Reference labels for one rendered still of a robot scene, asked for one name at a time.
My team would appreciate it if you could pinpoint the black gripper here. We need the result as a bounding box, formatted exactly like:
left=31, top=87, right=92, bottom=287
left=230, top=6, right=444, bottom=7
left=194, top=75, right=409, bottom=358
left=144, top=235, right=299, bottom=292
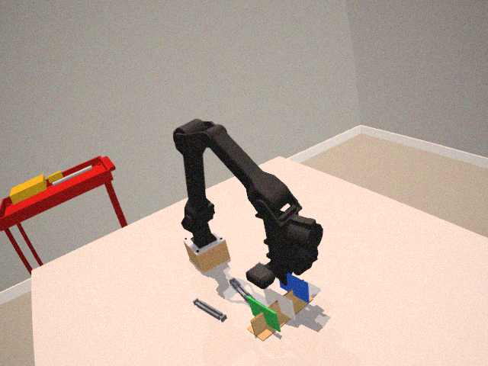
left=246, top=239, right=293, bottom=289

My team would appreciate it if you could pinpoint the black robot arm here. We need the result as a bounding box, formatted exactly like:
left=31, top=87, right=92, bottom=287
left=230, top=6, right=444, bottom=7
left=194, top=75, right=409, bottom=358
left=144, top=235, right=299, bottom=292
left=173, top=119, right=323, bottom=275

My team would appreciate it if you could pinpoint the green notched board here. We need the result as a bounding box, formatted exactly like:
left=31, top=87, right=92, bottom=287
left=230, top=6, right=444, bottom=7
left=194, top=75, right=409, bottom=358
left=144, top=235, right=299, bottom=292
left=247, top=296, right=281, bottom=332

